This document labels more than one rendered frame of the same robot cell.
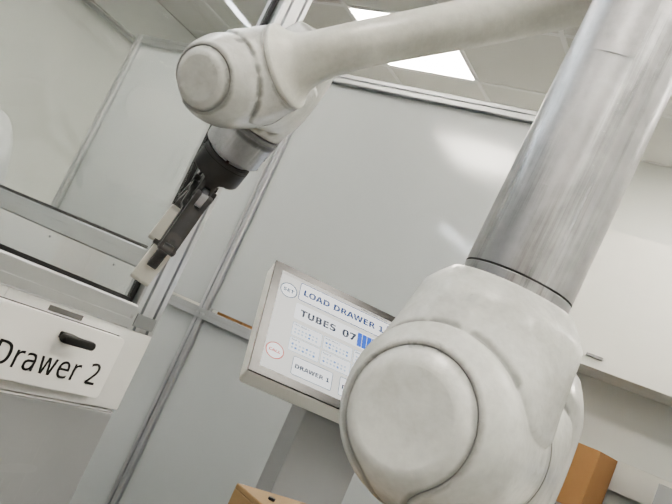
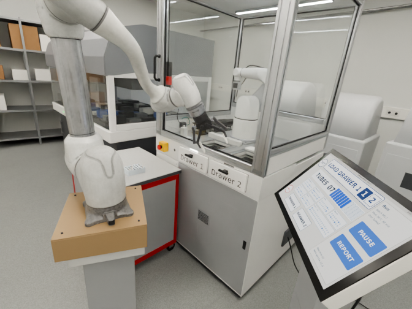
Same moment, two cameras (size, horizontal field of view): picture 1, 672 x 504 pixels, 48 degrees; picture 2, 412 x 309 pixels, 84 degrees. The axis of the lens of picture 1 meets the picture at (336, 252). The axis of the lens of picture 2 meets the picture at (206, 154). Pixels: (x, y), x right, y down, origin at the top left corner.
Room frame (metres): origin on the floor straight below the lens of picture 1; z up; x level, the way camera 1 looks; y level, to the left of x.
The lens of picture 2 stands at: (1.48, -0.90, 1.45)
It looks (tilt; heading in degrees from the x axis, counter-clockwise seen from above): 20 degrees down; 107
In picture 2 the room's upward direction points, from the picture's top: 5 degrees clockwise
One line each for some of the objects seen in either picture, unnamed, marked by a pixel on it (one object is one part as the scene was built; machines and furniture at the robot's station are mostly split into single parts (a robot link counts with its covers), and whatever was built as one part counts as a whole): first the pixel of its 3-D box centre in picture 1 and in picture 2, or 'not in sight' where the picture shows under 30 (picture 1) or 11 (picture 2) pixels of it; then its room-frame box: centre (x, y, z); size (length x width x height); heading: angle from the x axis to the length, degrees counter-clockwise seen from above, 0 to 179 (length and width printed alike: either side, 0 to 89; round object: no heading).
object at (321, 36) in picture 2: not in sight; (318, 69); (1.63, 0.68, 1.52); 0.87 x 0.01 x 0.86; 64
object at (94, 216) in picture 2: not in sight; (107, 206); (0.86, -0.25, 0.90); 0.22 x 0.18 x 0.06; 138
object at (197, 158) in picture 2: not in sight; (192, 159); (0.94, 0.48, 0.87); 0.29 x 0.02 x 0.11; 154
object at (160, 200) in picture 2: not in sight; (126, 208); (0.44, 0.39, 0.38); 0.62 x 0.58 x 0.76; 154
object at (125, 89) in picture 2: not in sight; (123, 92); (-0.44, 1.54, 1.13); 1.78 x 1.14 x 0.45; 154
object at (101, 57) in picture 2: not in sight; (124, 111); (-0.45, 1.56, 0.89); 1.86 x 1.21 x 1.78; 154
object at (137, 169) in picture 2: not in sight; (133, 169); (0.58, 0.31, 0.78); 0.12 x 0.08 x 0.04; 62
